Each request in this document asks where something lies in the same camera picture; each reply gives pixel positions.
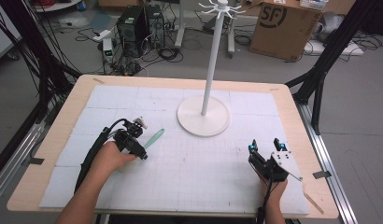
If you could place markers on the person's right hand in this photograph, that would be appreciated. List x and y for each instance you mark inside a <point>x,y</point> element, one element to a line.
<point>275,193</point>

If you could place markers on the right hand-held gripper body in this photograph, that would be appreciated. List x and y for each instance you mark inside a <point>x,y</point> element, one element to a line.
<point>281,165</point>

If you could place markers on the large black computer tower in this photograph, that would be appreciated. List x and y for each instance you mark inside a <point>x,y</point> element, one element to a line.
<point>132,31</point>

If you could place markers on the white device with green display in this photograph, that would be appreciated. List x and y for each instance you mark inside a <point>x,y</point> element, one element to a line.
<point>107,49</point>

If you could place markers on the person's left hand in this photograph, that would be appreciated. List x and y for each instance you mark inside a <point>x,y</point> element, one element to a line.
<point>113,157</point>

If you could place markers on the flat white board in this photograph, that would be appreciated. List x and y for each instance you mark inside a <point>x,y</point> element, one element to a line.
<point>351,49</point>

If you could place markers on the aluminium rail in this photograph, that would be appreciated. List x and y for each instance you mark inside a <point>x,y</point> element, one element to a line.
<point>329,165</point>
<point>15,161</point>

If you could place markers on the black tape piece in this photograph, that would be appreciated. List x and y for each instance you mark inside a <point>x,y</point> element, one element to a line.
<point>36,161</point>
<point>321,174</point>

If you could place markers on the slim black computer tower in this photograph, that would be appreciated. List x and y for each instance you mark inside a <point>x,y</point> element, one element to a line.
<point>156,26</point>

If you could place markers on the brown cardboard box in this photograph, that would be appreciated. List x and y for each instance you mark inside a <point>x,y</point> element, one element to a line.
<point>283,29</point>

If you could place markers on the white stand leg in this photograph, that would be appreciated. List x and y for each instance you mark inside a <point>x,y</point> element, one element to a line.
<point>180,28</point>
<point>231,40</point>

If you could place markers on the white power strip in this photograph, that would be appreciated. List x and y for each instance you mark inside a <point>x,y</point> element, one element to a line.
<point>102,35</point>

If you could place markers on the black metal frame post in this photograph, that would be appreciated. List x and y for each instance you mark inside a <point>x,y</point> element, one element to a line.
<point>326,56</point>

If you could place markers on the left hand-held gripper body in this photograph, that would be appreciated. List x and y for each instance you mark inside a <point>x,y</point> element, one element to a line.
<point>127,140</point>

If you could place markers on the white hook rack stand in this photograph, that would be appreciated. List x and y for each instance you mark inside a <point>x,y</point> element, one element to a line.
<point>213,56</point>

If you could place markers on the thin wooden stick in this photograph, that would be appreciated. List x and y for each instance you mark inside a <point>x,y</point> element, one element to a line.
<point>314,202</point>

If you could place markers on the white grid mat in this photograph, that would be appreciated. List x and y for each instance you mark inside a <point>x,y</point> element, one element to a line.
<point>192,174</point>

